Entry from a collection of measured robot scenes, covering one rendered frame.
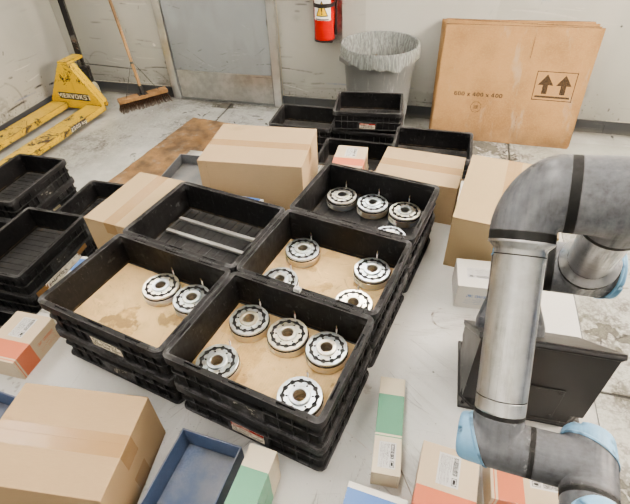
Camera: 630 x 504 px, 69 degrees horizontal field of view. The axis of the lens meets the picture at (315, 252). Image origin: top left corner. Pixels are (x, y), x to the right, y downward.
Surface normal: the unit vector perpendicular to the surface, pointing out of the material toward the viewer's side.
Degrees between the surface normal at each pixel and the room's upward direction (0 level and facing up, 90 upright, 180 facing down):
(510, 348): 50
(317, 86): 90
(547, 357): 90
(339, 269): 0
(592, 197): 61
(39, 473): 0
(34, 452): 0
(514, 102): 76
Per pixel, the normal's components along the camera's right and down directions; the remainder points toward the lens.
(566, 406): -0.23, 0.65
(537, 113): -0.28, 0.42
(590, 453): -0.18, -0.77
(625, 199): -0.43, 0.15
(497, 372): -0.62, -0.05
